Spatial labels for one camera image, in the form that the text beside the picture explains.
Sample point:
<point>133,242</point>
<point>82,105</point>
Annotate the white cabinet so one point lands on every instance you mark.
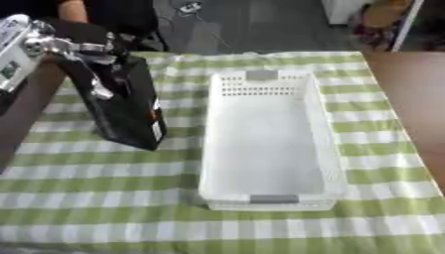
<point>345,11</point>

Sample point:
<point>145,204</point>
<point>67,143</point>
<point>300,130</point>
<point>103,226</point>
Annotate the white plastic basket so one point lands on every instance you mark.
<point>266,139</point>

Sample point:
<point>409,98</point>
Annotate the white slanted board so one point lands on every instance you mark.
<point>407,25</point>

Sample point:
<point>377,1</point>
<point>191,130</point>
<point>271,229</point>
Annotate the person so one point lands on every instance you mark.
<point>116,13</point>

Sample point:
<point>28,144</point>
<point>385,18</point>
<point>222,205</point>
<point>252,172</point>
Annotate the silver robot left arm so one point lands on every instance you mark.
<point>14,49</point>

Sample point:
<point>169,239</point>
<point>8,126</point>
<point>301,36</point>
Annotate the black rectangular package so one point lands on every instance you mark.
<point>130,115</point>

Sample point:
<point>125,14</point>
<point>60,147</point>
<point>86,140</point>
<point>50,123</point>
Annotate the colourful bag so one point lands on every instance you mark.
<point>379,23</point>

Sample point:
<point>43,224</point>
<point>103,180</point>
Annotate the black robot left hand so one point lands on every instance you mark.
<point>81,36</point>

